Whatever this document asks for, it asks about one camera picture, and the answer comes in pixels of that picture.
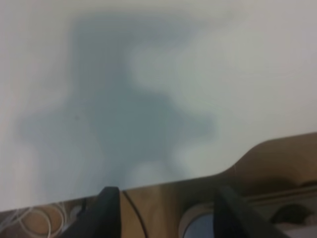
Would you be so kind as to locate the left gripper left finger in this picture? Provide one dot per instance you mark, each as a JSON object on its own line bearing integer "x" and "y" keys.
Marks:
{"x": 101, "y": 220}

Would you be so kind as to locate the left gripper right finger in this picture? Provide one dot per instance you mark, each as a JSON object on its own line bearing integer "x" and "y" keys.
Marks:
{"x": 234, "y": 218}

